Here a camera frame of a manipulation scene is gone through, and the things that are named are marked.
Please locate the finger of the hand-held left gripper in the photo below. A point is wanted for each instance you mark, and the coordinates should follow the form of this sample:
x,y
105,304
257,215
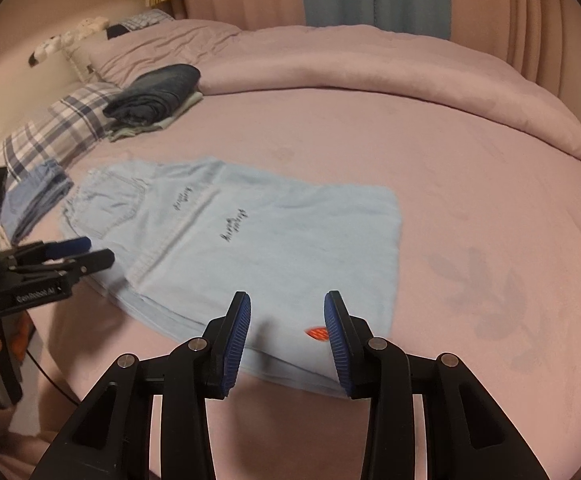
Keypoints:
x,y
95,261
73,246

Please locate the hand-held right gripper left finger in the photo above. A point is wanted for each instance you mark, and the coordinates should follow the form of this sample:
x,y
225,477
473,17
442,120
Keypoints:
x,y
235,345

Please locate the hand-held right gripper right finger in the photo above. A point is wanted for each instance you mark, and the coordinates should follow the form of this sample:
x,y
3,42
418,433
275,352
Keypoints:
x,y
338,345

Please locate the light blue strawberry print pants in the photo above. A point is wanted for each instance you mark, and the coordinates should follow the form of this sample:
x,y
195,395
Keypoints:
x,y
270,240

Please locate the folded light blue jeans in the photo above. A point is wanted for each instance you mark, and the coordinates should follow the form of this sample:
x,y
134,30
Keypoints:
x,y
40,195

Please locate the large plaid pillow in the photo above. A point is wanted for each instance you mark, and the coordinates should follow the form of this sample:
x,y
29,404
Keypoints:
x,y
65,125

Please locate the folded pale green garment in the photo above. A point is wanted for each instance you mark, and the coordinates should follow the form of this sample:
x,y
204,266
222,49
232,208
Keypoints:
x,y
130,132

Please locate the beige headboard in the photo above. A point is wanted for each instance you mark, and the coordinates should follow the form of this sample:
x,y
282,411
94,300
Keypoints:
x,y
30,95

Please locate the pink bed sheet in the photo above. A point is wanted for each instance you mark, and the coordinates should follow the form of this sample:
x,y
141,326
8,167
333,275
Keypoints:
x,y
470,260

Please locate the folded dark blue jeans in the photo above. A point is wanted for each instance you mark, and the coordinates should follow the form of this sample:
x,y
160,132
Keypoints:
x,y
155,92

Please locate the white frilled cushion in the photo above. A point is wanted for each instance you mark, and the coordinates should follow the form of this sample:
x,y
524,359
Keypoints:
x,y
83,60

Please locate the black and white plush toy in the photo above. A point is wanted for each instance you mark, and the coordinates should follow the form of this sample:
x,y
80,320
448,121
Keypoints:
x,y
43,50

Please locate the dark navy cushion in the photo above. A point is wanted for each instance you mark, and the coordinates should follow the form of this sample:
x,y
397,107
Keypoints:
x,y
115,31

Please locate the small plaid pillow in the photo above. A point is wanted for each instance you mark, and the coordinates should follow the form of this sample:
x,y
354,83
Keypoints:
x,y
145,19

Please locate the pink duvet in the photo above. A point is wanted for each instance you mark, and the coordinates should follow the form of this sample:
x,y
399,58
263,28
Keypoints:
x,y
370,70

